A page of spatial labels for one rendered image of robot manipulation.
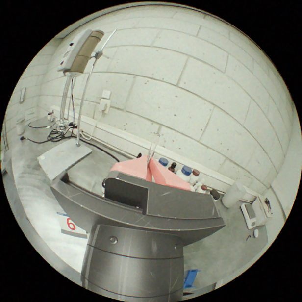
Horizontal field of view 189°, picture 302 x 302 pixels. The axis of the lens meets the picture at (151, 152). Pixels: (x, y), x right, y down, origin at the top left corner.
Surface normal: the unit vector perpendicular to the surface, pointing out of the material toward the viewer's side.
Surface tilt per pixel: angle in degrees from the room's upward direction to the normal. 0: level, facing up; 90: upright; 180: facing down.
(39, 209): 0
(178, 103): 90
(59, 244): 0
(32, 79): 90
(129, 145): 90
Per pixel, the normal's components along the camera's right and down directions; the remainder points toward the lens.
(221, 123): -0.22, 0.40
